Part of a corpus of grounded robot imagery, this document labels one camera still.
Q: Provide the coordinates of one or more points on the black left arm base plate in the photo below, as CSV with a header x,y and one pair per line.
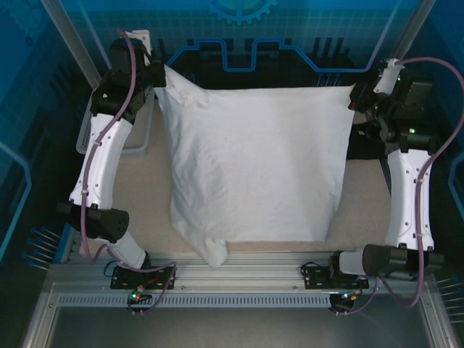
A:
x,y
125,279

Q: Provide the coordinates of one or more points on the small LED circuit board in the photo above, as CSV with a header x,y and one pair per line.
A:
x,y
349,295
139,296

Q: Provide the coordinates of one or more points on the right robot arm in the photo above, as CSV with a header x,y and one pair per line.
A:
x,y
407,199

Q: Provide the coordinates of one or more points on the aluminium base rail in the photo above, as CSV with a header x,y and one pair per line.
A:
x,y
253,270

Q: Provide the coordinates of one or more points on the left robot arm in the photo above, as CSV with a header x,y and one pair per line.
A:
x,y
98,163

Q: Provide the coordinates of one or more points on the white t-shirt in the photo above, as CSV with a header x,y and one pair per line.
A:
x,y
253,163

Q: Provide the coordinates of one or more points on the aluminium frame post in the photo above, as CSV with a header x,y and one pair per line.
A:
x,y
409,32
72,43

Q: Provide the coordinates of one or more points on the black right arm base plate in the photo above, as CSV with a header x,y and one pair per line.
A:
x,y
315,277

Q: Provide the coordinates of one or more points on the black folded t-shirt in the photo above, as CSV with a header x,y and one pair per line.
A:
x,y
362,148

